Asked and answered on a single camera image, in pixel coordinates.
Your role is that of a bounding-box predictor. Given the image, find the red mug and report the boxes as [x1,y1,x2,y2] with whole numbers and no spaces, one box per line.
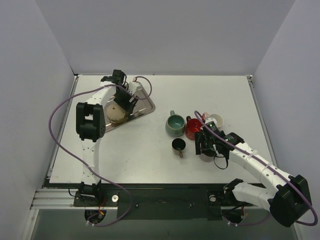
[185,115,202,141]

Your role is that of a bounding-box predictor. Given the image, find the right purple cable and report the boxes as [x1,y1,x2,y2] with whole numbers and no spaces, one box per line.
[194,110,318,227]

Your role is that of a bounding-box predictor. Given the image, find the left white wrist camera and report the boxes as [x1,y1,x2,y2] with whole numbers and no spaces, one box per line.
[127,76,142,96]

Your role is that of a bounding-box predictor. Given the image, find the purple cable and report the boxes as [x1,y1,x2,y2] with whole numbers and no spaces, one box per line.
[194,110,318,227]
[48,76,154,228]

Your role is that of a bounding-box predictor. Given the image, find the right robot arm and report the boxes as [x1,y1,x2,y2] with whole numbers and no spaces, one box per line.
[195,117,312,227]

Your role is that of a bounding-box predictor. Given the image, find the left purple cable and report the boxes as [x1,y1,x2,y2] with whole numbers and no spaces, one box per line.
[48,76,154,228]

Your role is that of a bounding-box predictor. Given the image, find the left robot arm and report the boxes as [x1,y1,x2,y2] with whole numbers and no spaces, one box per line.
[75,69,141,206]

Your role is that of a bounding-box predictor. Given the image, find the beige round mug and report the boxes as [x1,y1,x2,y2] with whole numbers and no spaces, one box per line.
[106,103,126,124]

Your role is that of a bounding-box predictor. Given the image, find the teal green glazed mug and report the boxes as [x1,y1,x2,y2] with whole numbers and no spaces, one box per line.
[165,110,186,138]

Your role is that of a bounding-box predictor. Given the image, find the small brown black cup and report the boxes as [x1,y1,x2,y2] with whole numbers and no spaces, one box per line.
[171,138,186,158]

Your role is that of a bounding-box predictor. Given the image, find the aluminium frame rail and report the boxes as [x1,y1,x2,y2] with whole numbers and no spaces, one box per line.
[29,187,300,210]

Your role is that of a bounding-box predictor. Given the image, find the metal serving tray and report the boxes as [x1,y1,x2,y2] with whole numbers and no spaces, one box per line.
[103,86,156,132]

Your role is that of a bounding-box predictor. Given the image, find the lilac purple mug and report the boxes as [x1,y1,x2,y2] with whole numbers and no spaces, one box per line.
[199,154,215,163]

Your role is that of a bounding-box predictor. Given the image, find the pink mug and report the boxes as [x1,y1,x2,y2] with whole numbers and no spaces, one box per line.
[202,112,224,128]

